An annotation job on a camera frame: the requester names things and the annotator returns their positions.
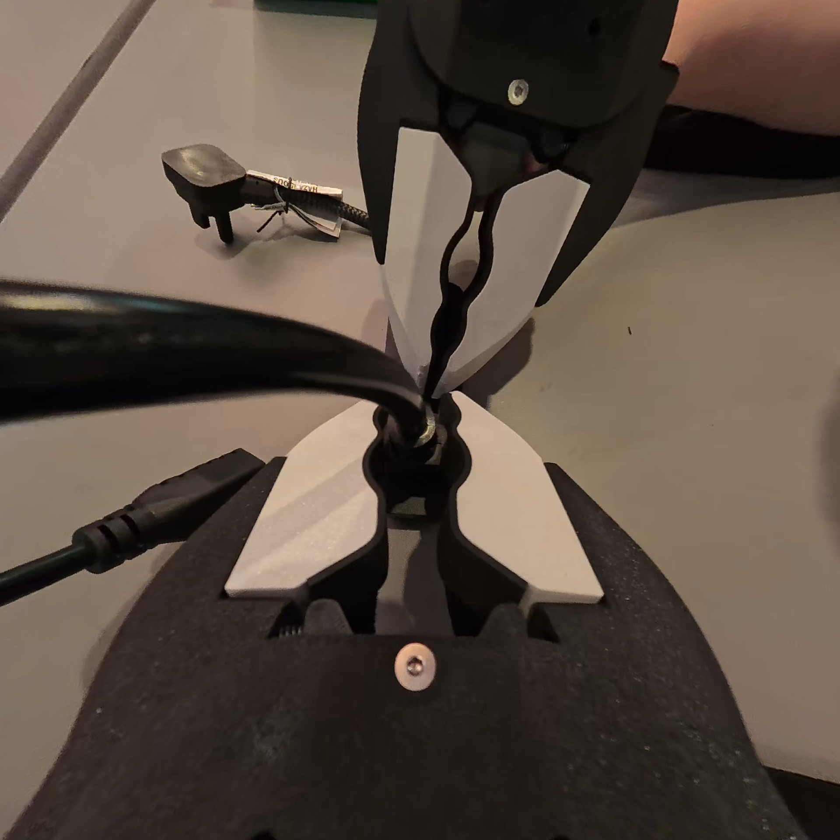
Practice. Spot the person's right forearm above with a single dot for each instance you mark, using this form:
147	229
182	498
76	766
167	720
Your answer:
754	59

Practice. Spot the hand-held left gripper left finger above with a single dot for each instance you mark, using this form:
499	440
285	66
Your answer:
308	518

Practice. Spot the green plastic bin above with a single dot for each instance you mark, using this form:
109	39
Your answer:
315	2

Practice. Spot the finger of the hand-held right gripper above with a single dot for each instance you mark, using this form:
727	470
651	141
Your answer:
420	223
531	249

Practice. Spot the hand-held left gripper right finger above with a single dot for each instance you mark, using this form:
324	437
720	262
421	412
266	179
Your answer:
525	518

